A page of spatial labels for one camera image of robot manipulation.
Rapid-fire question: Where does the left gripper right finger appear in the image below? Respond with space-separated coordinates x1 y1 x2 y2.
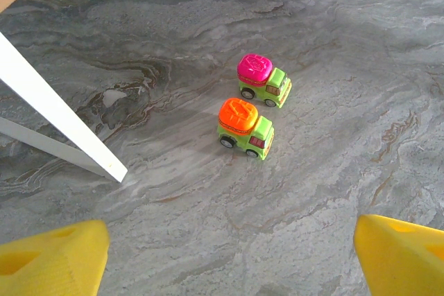
353 214 444 296

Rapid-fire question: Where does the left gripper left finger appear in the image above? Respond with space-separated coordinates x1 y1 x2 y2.
0 219 111 296

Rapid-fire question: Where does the green toy truck orange load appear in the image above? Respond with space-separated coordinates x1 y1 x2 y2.
217 97 275 162

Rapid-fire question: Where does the green toy truck pink load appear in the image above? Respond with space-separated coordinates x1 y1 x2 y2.
237 53 293 109

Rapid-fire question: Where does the wooden two-tier shelf white frame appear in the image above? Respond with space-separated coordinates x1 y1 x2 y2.
0 0 243 183

